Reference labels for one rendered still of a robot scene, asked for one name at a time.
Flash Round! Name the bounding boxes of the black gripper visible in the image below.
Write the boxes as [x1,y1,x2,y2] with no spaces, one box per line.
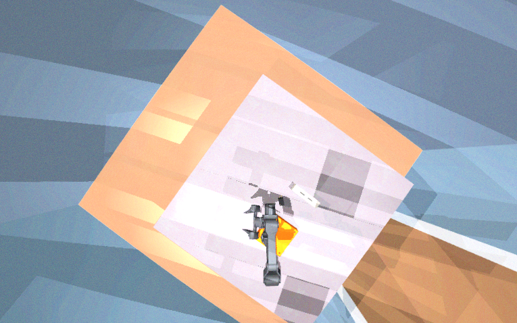
[242,205,263,240]

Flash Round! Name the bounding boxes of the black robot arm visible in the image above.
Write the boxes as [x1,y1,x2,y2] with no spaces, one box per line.
[259,203,281,287]

